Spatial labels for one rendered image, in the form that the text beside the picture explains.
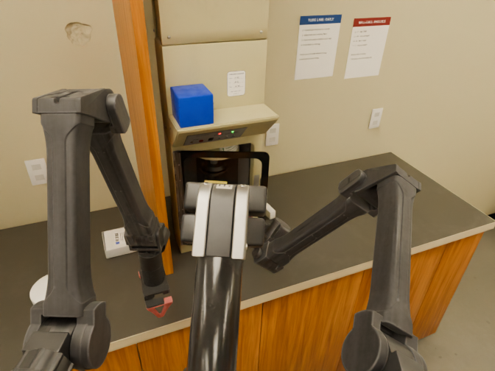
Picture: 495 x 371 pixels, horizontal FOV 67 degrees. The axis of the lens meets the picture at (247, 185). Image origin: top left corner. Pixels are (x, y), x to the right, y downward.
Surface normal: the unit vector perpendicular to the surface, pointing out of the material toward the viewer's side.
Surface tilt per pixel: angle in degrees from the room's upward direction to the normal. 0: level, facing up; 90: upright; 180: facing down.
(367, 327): 55
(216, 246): 44
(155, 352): 90
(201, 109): 90
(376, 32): 90
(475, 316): 0
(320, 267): 0
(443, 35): 90
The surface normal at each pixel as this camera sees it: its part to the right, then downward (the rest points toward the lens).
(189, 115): 0.38, 0.52
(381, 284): -0.77, -0.55
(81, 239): 0.99, 0.00
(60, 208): -0.07, 0.02
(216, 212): -0.02, -0.22
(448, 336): 0.03, -0.84
